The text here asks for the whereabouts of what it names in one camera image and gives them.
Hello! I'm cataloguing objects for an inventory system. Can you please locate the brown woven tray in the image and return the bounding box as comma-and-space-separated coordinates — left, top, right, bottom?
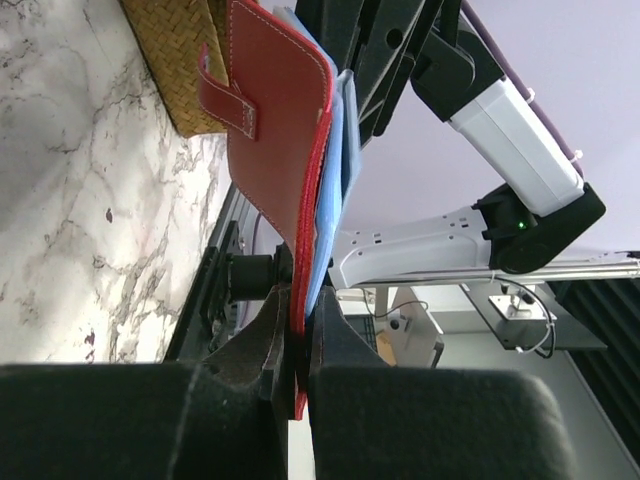
120, 0, 228, 138

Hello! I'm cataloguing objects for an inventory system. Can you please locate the red card holder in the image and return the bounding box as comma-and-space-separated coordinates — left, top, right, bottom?
198, 1, 334, 420

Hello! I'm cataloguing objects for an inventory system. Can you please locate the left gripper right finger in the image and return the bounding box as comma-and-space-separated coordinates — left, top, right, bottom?
308, 288, 575, 479

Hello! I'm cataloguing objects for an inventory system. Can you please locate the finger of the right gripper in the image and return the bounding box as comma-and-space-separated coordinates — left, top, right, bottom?
295, 0, 366, 71
352, 1, 443, 145

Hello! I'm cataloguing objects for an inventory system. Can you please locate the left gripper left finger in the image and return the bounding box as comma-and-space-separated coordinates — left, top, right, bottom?
1, 287, 290, 479

